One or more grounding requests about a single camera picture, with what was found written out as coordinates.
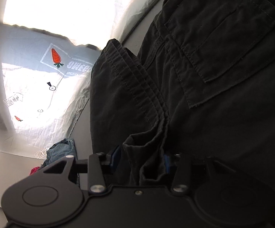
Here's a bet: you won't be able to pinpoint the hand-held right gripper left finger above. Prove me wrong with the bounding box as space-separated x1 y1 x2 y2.
29 145 122 194

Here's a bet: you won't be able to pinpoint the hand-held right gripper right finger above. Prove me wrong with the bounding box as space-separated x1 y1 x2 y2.
163 152 226 193

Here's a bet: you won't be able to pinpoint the black pants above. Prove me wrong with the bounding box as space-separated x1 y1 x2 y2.
89 0 275 228

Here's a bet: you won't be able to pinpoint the blue denim jeans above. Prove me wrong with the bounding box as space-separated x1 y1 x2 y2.
46 139 77 169

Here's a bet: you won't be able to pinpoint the grey tray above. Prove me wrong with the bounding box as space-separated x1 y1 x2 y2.
0 150 48 207

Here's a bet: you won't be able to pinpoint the white carrot-print bed sheet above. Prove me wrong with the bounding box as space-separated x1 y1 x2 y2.
0 0 167 163

